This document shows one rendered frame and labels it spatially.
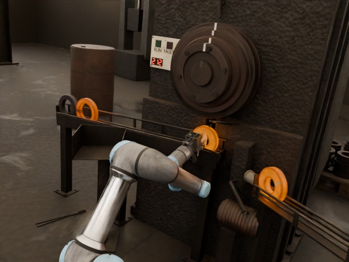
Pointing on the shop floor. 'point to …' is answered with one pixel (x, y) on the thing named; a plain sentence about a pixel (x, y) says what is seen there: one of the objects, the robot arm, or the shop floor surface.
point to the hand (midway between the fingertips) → (204, 136)
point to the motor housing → (233, 228)
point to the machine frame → (252, 111)
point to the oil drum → (93, 75)
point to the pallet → (341, 175)
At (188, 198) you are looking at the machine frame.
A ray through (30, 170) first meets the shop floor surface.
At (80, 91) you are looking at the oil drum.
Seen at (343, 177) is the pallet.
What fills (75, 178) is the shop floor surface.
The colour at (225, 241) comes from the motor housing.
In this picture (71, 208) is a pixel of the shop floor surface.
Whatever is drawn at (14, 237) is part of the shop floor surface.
